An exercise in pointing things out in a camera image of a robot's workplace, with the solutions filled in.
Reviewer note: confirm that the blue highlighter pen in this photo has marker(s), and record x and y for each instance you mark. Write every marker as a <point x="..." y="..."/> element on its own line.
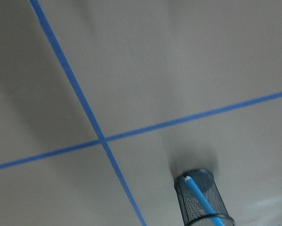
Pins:
<point x="202" y="200"/>

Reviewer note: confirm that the near black mesh pen cup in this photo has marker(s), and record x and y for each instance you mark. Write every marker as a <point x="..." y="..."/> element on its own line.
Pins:
<point x="192" y="213"/>

